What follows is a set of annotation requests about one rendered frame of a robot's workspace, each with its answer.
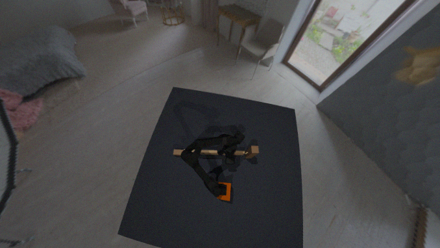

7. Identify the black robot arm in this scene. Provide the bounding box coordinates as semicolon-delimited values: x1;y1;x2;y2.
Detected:
181;131;245;197

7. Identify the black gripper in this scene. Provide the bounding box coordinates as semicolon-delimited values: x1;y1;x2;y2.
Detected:
225;151;236;165

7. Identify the brown wooden post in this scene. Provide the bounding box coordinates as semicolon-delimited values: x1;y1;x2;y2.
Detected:
173;145;259;158

